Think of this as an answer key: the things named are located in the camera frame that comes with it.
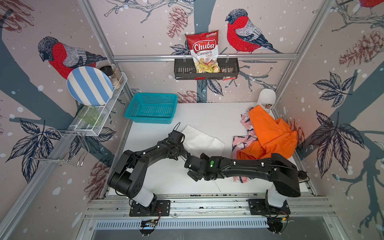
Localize black wire hanging basket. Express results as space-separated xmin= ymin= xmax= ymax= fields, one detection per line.
xmin=174 ymin=57 xmax=241 ymax=81

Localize white shorts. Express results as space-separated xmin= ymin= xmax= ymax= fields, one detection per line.
xmin=182 ymin=125 xmax=225 ymax=157

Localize beige spice jar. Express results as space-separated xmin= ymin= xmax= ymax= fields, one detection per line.
xmin=111 ymin=64 xmax=124 ymax=90

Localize red Chuba chips bag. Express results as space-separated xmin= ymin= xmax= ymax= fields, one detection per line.
xmin=186 ymin=31 xmax=220 ymax=74

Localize green glass cup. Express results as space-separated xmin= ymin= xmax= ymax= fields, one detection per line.
xmin=77 ymin=106 xmax=103 ymax=126

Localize dark lid spice jar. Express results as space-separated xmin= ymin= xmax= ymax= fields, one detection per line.
xmin=100 ymin=65 xmax=115 ymax=79

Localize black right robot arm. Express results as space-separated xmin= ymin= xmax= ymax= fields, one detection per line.
xmin=184 ymin=153 xmax=301 ymax=209

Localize aluminium frame crossbar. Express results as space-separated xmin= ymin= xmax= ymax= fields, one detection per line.
xmin=112 ymin=53 xmax=299 ymax=63

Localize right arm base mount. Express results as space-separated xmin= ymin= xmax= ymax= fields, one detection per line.
xmin=247 ymin=199 xmax=291 ymax=217

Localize clear acrylic wall shelf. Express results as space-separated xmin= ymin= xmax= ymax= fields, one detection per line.
xmin=73 ymin=73 xmax=128 ymax=137

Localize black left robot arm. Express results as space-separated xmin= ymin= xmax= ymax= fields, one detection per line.
xmin=108 ymin=130 xmax=191 ymax=211

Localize metal wire rack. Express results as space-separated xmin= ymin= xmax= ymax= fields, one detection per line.
xmin=30 ymin=130 xmax=90 ymax=168

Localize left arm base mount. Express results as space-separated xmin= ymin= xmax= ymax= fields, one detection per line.
xmin=129 ymin=200 xmax=171 ymax=217

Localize pink patterned cloth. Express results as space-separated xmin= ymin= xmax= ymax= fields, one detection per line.
xmin=230 ymin=107 xmax=262 ymax=184

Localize blue white striped plate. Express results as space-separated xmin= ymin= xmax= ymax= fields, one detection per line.
xmin=67 ymin=66 xmax=114 ymax=107

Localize white mannequin head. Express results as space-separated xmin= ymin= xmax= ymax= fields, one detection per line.
xmin=257 ymin=89 xmax=276 ymax=113

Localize orange cloth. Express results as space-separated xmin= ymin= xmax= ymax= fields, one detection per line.
xmin=236 ymin=106 xmax=298 ymax=160

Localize teal plastic basket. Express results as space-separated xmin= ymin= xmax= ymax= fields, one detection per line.
xmin=125 ymin=93 xmax=178 ymax=124

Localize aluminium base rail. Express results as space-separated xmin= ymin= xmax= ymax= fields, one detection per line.
xmin=85 ymin=194 xmax=336 ymax=219

